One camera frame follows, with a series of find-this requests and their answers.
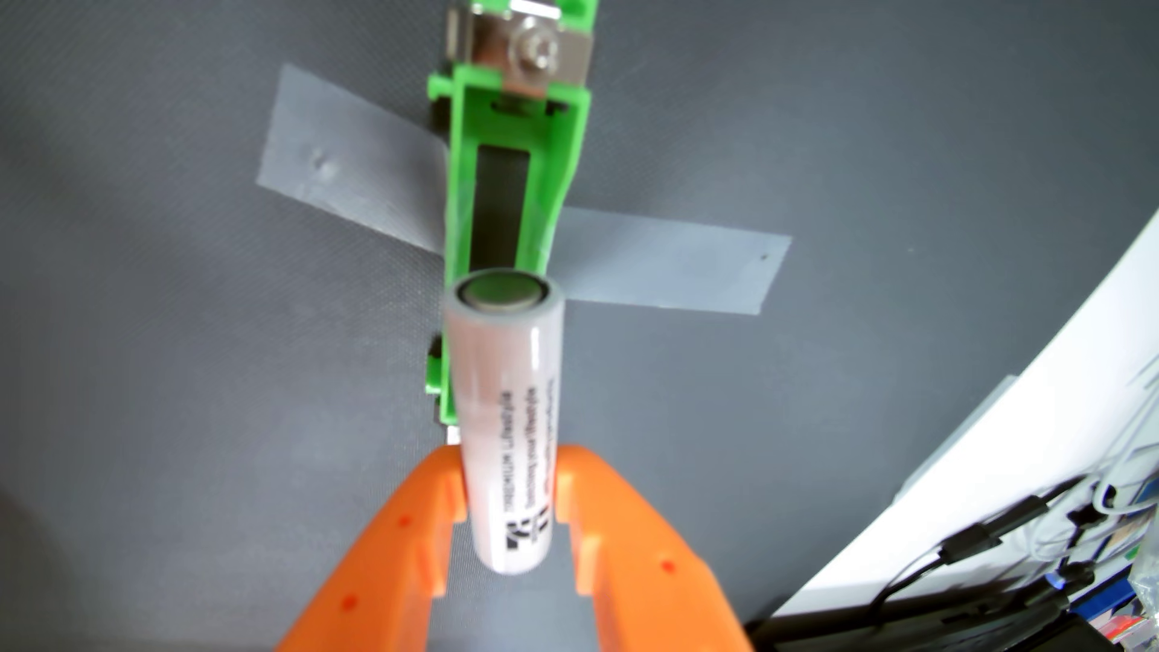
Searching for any green battery holder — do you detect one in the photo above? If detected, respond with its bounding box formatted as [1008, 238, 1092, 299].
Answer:
[426, 0, 601, 427]

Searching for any white cylindrical battery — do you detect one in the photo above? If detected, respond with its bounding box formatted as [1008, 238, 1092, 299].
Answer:
[441, 268, 567, 577]

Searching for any black adapter cable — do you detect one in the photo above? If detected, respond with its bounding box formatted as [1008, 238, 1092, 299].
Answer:
[869, 493, 1088, 626]

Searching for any dark grey table mat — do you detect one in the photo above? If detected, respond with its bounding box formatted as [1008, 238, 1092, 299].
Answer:
[0, 0, 1159, 652]

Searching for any black Dell laptop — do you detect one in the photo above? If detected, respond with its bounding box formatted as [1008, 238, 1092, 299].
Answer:
[747, 580, 1124, 652]

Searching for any black usb plug cable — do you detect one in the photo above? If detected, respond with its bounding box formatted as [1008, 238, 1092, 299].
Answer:
[1041, 543, 1101, 590]

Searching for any grey tape strip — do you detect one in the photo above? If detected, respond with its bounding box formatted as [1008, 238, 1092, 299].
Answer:
[256, 63, 449, 257]
[546, 206, 793, 316]

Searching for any small blue box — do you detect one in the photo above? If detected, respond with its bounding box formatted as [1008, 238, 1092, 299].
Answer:
[1082, 580, 1137, 626]

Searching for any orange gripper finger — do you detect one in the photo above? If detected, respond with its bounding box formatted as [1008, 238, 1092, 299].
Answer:
[274, 444, 468, 652]
[552, 444, 755, 652]

